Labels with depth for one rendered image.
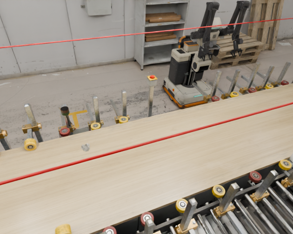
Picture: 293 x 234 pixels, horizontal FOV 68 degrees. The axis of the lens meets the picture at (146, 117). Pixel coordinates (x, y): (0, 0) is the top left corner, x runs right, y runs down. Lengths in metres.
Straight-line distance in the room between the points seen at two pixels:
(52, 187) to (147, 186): 0.61
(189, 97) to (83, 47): 2.27
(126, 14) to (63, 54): 1.40
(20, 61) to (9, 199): 3.27
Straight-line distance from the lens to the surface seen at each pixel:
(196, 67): 3.30
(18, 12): 4.30
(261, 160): 1.92
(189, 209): 1.27
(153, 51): 5.01
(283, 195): 2.05
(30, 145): 1.82
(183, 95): 3.42
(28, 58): 4.56
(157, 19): 4.34
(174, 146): 1.77
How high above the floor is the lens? 2.20
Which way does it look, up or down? 41 degrees down
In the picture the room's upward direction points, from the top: 4 degrees clockwise
